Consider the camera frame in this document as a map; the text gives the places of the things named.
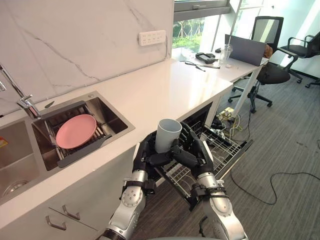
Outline pink plate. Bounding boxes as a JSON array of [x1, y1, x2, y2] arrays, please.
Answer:
[[55, 114, 98, 150]]

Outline yellow power strip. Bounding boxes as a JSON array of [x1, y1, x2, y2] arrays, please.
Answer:
[[217, 107, 236, 121]]

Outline black office chair with armrests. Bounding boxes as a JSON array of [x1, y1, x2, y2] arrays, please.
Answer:
[[276, 31, 320, 89]]

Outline metal drawer handle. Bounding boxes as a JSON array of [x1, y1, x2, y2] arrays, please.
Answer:
[[61, 204, 81, 221], [45, 215, 67, 231]]

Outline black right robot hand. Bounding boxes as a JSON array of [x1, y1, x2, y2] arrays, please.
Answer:
[[170, 121, 214, 178]]

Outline black mesh office chair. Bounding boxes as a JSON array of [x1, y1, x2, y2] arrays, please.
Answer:
[[227, 16, 292, 108]]

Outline dishwasher door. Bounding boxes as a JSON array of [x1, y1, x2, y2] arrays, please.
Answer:
[[183, 139, 255, 212]]

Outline dark grey drying rack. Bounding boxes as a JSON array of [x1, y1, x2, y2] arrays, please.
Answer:
[[39, 100, 114, 169]]

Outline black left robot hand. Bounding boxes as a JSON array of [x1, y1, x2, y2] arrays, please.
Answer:
[[132, 131, 179, 174]]

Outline white desk leg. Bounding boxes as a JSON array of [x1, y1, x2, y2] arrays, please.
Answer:
[[232, 65, 262, 118]]

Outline white wire dishwasher rack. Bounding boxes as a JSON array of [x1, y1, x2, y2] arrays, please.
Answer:
[[159, 121, 243, 198]]

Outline stainless steel sink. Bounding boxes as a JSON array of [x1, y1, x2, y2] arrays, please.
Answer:
[[0, 120, 42, 200], [30, 90, 136, 172]]

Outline clear plastic cup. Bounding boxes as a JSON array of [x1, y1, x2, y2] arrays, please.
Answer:
[[219, 44, 234, 68]]

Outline black eyeglasses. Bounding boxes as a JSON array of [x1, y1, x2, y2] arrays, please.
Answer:
[[179, 60, 221, 73]]

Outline black game controller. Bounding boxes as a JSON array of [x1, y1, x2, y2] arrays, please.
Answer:
[[195, 52, 217, 64]]

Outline light grey cup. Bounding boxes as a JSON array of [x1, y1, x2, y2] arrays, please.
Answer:
[[154, 118, 183, 154]]

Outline chrome faucet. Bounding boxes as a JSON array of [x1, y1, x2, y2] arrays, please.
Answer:
[[0, 63, 42, 120]]

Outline black floor cable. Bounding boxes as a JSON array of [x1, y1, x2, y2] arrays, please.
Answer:
[[229, 159, 320, 205]]

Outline grey laptop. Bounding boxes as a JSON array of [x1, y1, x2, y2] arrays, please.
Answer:
[[229, 35, 269, 67]]

